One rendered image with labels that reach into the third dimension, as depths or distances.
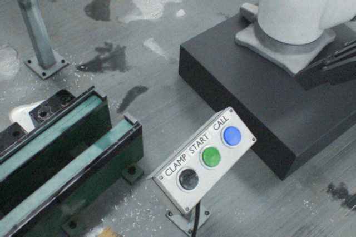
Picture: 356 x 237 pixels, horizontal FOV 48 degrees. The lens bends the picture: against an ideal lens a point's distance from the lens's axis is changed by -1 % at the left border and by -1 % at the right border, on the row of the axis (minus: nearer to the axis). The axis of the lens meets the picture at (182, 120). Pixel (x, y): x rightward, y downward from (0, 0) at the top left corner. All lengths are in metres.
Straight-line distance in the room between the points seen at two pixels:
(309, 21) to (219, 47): 0.22
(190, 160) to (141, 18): 0.67
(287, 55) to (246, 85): 0.12
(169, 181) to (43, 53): 0.58
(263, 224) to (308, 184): 0.14
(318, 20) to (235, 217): 0.44
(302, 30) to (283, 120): 0.19
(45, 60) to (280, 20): 0.57
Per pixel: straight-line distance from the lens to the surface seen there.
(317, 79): 0.60
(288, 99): 0.89
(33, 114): 0.93
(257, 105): 0.87
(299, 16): 0.87
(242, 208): 0.87
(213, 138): 0.61
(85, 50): 1.11
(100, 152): 0.78
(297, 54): 0.95
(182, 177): 0.57
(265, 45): 0.95
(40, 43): 1.02
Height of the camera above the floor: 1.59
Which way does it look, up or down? 56 degrees down
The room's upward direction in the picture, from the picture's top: 5 degrees clockwise
